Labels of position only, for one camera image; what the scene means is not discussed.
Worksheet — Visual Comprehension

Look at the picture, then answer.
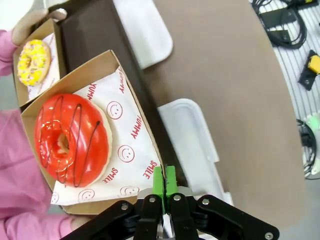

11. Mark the white plastic container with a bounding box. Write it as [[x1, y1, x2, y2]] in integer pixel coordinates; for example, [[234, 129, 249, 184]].
[[157, 98, 235, 206], [112, 0, 175, 70]]

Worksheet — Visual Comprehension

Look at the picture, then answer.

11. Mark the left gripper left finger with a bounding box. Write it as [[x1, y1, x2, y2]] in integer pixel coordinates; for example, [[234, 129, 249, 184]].
[[59, 166, 165, 240]]

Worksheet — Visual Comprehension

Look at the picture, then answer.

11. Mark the green and white part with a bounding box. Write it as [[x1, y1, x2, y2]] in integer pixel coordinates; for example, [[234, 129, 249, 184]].
[[303, 112, 320, 131]]

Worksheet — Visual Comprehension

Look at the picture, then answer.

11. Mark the person's left pink sleeve forearm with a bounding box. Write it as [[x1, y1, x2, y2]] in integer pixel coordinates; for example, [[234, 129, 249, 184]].
[[0, 29, 16, 79]]

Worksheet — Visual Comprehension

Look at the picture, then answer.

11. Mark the small black metal plate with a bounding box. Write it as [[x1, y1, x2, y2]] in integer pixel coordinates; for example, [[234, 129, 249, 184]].
[[270, 29, 291, 41]]

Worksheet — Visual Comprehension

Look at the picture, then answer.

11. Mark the black bracket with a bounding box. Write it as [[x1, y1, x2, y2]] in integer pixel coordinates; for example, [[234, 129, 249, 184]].
[[298, 49, 320, 91]]

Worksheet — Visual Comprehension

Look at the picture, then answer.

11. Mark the yellow block device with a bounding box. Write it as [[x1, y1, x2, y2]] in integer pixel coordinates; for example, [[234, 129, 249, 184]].
[[306, 55, 320, 75]]

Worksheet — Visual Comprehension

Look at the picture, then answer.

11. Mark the smiley paper under red donut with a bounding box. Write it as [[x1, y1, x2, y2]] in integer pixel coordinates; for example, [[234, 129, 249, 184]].
[[51, 68, 161, 206]]

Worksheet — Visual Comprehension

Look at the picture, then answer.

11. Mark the smiley paper under yellow donut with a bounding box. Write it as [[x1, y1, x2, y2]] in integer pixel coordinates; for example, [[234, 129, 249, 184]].
[[27, 32, 61, 101]]

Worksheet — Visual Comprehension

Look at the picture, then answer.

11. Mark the black cable loop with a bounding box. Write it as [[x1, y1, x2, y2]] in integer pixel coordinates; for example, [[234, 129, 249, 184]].
[[295, 118, 320, 180]]

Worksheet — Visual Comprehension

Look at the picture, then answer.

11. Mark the person's right hand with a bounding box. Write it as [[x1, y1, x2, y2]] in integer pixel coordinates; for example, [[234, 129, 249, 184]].
[[70, 215, 95, 231]]

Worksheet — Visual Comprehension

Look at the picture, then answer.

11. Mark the large black metal plate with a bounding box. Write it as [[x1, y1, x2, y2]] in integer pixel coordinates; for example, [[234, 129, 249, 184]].
[[259, 6, 298, 26]]

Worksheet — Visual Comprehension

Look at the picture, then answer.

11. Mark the yellow sprinkled donut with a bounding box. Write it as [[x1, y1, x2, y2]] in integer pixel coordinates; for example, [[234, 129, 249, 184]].
[[17, 39, 52, 87]]

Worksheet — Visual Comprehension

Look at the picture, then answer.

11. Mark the person's left hand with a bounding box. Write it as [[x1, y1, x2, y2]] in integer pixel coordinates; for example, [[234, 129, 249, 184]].
[[11, 8, 68, 47]]

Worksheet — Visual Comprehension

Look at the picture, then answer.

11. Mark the cardboard tray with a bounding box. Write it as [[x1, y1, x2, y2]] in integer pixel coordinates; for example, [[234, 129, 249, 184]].
[[12, 17, 62, 108], [20, 49, 166, 216]]

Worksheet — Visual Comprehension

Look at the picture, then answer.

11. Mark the red chocolate drizzled donut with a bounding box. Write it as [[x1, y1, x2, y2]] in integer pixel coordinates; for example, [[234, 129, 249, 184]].
[[34, 93, 113, 188]]

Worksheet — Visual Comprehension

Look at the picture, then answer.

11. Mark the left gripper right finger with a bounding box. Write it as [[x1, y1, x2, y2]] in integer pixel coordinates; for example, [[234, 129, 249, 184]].
[[164, 165, 280, 240]]

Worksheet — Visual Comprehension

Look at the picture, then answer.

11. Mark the black cable bundle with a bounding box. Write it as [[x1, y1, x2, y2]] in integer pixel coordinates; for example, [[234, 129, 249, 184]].
[[249, 0, 309, 49]]

